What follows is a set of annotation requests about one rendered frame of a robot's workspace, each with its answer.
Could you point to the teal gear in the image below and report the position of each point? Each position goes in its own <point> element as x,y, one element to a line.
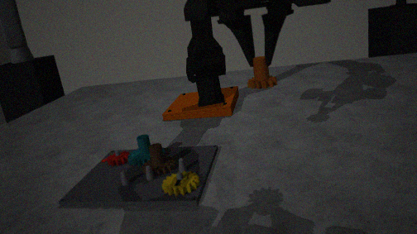
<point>142,154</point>

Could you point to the yellow gear with black stripe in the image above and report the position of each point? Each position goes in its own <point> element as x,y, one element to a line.
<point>173,186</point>

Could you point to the brown gear with tall hub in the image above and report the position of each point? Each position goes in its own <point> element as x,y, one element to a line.
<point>261,74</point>

